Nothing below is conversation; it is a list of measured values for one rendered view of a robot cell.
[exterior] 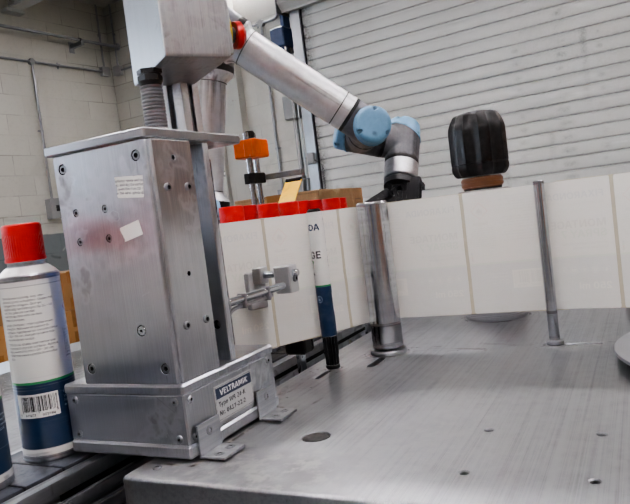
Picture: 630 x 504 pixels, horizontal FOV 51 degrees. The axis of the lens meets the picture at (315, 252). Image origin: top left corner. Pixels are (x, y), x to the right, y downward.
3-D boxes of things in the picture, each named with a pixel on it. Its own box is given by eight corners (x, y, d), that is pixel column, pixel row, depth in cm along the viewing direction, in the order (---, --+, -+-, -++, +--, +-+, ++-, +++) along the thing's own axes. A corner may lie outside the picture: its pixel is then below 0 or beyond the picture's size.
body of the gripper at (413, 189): (413, 221, 133) (416, 170, 138) (374, 225, 137) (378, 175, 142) (425, 237, 139) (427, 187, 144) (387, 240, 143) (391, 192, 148)
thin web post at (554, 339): (563, 346, 73) (545, 179, 72) (545, 346, 74) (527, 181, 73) (565, 342, 75) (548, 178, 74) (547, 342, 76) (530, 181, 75)
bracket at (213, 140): (144, 136, 50) (142, 123, 50) (43, 158, 55) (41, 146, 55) (241, 143, 62) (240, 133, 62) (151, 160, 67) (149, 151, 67)
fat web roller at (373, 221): (400, 357, 78) (381, 200, 77) (365, 357, 80) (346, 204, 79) (412, 347, 82) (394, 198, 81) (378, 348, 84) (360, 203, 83)
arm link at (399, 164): (379, 158, 144) (392, 177, 150) (377, 176, 142) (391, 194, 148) (412, 153, 140) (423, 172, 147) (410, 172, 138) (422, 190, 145)
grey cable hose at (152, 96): (171, 221, 88) (150, 65, 87) (151, 224, 90) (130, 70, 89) (187, 220, 92) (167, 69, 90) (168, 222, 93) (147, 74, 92)
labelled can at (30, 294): (52, 465, 55) (15, 222, 54) (10, 461, 57) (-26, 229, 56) (97, 442, 60) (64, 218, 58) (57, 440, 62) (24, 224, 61)
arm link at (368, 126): (190, -32, 124) (406, 109, 128) (196, -11, 135) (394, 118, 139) (158, 20, 123) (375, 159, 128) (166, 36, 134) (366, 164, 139)
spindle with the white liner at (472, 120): (523, 320, 90) (500, 103, 88) (459, 323, 94) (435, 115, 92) (533, 308, 98) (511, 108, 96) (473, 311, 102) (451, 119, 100)
